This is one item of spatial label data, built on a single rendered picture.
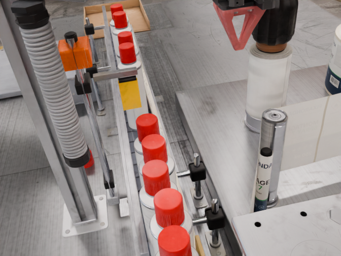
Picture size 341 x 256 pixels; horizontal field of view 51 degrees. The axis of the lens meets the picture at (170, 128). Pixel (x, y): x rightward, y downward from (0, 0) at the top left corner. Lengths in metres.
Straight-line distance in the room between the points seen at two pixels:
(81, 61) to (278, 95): 0.43
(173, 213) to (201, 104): 0.54
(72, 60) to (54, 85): 0.10
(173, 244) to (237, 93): 0.64
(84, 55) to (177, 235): 0.27
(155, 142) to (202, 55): 0.81
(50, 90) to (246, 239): 0.26
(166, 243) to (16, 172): 0.60
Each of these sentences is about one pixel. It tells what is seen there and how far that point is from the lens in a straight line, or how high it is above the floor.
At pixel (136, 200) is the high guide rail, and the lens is 0.57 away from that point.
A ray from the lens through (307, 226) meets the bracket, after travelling 0.31.
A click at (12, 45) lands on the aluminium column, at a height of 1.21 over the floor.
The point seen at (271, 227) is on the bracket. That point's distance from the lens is 0.31.
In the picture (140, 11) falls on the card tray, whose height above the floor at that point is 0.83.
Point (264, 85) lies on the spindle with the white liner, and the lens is 0.75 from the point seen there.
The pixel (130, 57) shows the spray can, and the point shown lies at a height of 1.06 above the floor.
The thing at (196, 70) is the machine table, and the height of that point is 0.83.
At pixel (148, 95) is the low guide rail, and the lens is 0.90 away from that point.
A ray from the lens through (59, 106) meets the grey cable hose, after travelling 0.42.
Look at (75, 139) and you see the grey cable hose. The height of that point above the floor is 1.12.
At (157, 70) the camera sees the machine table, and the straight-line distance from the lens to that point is 1.18.
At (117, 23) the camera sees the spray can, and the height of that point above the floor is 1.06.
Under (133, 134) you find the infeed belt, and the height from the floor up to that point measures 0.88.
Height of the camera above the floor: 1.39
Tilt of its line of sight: 37 degrees down
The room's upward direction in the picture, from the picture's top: 6 degrees counter-clockwise
